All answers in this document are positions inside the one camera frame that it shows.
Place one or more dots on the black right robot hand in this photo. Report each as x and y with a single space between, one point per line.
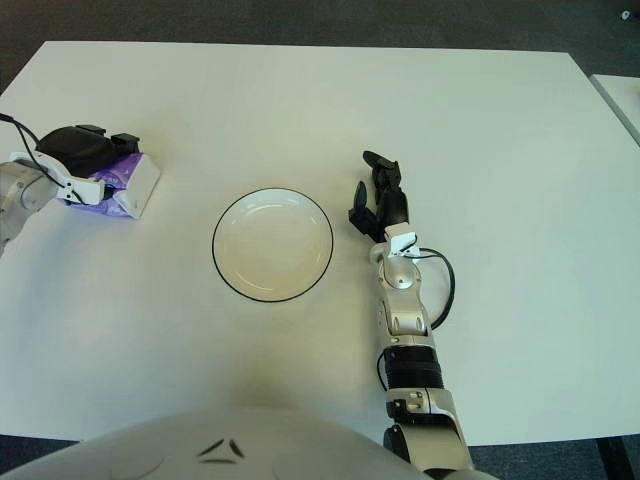
392 205

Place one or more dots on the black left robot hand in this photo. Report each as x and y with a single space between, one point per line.
70 147

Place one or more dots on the purple tissue paper pack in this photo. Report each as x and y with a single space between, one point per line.
135 185

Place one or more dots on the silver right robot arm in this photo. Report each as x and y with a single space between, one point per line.
405 310

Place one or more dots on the white plate with black rim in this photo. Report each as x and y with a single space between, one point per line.
272 245

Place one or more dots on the white neighbouring table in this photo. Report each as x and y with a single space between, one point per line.
622 100

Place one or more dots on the grey robot torso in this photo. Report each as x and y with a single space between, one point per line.
225 445

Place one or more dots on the small white floor object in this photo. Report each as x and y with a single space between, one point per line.
625 15

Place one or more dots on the black table leg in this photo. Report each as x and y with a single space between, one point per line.
616 455

